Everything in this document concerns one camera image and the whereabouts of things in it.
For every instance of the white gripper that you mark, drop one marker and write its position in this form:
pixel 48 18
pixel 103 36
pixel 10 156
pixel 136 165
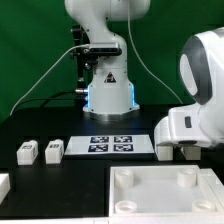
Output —
pixel 181 127

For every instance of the white obstacle fence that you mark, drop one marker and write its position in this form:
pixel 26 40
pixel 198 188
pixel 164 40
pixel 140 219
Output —
pixel 4 186

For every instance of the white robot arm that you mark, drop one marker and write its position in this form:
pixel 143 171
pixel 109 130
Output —
pixel 201 63

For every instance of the black camera on stand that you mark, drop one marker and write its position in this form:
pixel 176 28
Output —
pixel 106 57

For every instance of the white square tabletop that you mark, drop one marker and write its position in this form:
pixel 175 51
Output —
pixel 185 191

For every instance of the white marker plate with tags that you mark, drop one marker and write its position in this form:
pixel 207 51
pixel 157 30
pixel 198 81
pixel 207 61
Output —
pixel 109 144

